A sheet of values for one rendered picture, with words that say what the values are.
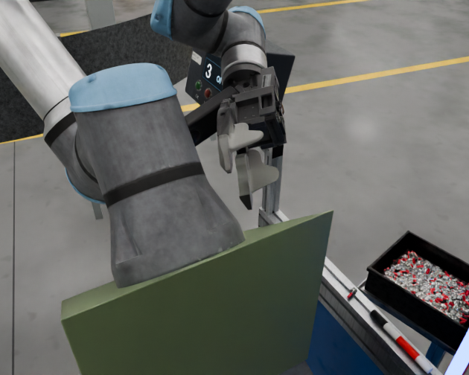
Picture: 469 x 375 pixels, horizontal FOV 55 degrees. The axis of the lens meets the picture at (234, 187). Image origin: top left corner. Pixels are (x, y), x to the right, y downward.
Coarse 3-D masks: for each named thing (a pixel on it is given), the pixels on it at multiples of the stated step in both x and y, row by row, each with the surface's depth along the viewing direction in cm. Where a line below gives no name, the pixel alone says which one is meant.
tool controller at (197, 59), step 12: (276, 48) 96; (192, 60) 111; (204, 60) 106; (216, 60) 101; (276, 60) 93; (288, 60) 95; (192, 72) 112; (216, 72) 102; (276, 72) 95; (288, 72) 97; (192, 84) 112; (204, 84) 107; (216, 84) 102; (192, 96) 113; (204, 96) 108
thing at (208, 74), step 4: (208, 60) 104; (208, 64) 104; (212, 64) 103; (204, 68) 106; (208, 68) 105; (212, 68) 103; (204, 72) 106; (208, 72) 105; (212, 72) 103; (204, 76) 107; (208, 76) 105; (212, 76) 103; (208, 80) 105
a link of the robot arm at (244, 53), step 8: (232, 48) 71; (240, 48) 70; (248, 48) 70; (256, 48) 71; (224, 56) 72; (232, 56) 70; (240, 56) 69; (248, 56) 69; (256, 56) 70; (264, 56) 72; (224, 64) 71; (232, 64) 69; (256, 64) 69; (264, 64) 71; (224, 72) 70
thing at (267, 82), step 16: (240, 64) 69; (224, 80) 70; (240, 80) 70; (256, 80) 69; (272, 80) 67; (240, 96) 65; (256, 96) 64; (272, 96) 63; (240, 112) 65; (256, 112) 64; (272, 112) 61; (256, 128) 64; (272, 128) 64; (256, 144) 67; (272, 144) 66
